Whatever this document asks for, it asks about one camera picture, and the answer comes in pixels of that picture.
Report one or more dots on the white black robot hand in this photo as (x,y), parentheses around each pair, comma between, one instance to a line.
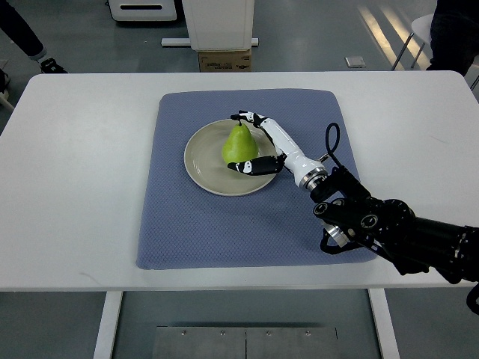
(308,173)

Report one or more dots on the green pear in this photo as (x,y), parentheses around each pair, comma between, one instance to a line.
(240,145)

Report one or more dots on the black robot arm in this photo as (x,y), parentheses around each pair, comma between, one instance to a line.
(352,219)

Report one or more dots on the beige round plate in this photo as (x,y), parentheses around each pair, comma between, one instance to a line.
(204,163)

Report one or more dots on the small grey floor plate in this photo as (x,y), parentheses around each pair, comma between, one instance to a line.
(355,62)

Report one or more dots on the blue textured mat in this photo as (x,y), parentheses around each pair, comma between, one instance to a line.
(184,226)

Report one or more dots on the cardboard box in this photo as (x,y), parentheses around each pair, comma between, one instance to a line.
(225,62)

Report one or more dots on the white table leg right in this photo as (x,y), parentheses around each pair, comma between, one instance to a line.
(383,324)

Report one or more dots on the white table leg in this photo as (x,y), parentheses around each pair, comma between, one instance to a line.
(383,324)
(105,343)

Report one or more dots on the white cabinet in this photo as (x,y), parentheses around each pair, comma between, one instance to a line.
(219,25)

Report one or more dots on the white chair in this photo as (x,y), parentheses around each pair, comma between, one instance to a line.
(420,29)

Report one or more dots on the white floor bar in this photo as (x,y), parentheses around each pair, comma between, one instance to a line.
(175,42)

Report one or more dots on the person in dark clothes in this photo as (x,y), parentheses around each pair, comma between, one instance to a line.
(454,35)

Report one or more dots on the white machine with slot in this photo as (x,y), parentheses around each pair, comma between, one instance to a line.
(142,10)

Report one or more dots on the white table leg left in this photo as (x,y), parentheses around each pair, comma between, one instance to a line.
(105,343)

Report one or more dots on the person in dark trousers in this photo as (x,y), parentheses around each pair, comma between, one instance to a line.
(19,31)

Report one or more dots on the grey metal base plate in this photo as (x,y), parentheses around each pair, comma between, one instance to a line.
(255,341)

